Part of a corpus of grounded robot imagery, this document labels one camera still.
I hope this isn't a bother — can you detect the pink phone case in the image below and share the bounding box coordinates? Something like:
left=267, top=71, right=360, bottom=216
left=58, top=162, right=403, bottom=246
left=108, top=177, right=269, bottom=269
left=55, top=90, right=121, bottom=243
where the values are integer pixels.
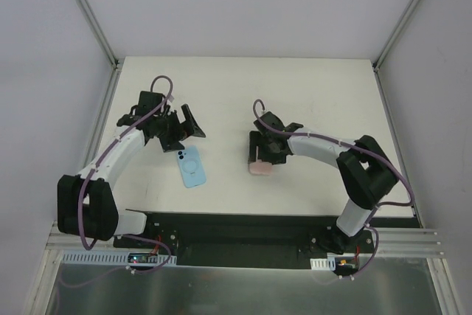
left=249, top=160, right=273, bottom=176

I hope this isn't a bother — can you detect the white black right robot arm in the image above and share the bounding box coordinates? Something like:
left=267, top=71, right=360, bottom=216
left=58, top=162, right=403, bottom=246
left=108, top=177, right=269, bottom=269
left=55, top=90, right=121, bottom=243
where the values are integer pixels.
left=249, top=111, right=399, bottom=255

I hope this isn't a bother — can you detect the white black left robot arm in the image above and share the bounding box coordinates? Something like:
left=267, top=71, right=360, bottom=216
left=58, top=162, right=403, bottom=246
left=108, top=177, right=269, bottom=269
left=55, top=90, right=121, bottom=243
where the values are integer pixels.
left=57, top=91, right=206, bottom=248

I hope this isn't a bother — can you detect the light blue phone case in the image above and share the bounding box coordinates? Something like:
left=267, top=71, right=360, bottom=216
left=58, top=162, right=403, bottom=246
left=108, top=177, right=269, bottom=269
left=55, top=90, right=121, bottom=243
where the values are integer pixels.
left=176, top=145, right=207, bottom=188

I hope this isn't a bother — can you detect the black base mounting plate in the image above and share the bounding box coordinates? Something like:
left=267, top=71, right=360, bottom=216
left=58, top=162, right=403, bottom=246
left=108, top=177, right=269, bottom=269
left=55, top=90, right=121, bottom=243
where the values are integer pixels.
left=112, top=211, right=423, bottom=268

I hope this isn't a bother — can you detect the left aluminium corner post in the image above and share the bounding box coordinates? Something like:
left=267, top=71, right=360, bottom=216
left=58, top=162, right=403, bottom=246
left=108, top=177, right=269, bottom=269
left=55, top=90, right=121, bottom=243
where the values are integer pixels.
left=75, top=0, right=120, bottom=69

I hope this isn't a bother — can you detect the aluminium corner post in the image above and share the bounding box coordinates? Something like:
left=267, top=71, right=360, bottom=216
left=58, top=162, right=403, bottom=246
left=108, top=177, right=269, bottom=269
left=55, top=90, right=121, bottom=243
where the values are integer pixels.
left=75, top=0, right=120, bottom=69
left=372, top=0, right=422, bottom=73

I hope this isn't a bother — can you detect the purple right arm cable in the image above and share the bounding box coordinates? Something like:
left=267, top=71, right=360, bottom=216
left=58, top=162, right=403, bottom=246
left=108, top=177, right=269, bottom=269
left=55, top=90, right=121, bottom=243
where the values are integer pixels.
left=251, top=98, right=414, bottom=286

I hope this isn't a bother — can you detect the right white cable duct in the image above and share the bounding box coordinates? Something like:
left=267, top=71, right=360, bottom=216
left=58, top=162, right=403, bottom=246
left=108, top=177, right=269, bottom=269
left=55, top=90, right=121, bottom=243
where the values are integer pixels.
left=310, top=257, right=336, bottom=271

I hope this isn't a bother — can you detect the white cable duct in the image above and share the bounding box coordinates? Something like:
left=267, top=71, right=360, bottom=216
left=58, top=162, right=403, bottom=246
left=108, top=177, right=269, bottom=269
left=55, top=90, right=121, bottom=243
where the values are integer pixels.
left=310, top=257, right=336, bottom=271
left=62, top=251, right=177, bottom=267

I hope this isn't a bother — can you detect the aluminium front frame rail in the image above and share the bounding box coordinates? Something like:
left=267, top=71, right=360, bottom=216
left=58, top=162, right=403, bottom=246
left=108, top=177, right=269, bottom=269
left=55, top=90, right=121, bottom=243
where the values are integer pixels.
left=46, top=221, right=447, bottom=257

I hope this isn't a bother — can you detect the left white cable duct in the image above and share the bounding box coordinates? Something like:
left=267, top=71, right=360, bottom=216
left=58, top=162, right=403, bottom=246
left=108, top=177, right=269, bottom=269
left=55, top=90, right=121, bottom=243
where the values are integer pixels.
left=62, top=251, right=177, bottom=267

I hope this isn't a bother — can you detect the right aluminium corner post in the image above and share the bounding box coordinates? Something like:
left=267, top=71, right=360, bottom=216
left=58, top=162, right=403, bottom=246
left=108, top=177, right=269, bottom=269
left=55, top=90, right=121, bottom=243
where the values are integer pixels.
left=372, top=0, right=422, bottom=73

